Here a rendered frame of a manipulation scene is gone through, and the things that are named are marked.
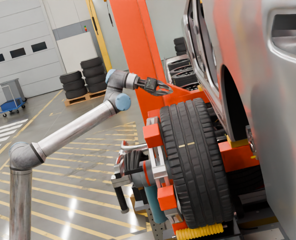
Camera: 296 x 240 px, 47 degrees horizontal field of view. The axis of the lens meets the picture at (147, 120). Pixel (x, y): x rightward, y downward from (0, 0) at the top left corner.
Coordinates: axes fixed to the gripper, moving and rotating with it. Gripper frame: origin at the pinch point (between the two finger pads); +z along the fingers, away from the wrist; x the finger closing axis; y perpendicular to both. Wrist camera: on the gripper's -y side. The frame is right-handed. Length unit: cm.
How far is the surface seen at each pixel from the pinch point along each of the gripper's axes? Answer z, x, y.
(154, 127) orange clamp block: 0.9, -24.6, 30.9
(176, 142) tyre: 12.4, -28.7, 31.0
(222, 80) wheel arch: 26.2, 16.1, -13.6
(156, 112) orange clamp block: -6.3, -12.5, -8.0
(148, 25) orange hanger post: -69, 106, -185
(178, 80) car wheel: -51, 116, -454
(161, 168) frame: 9, -42, 29
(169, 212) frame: 17, -61, 21
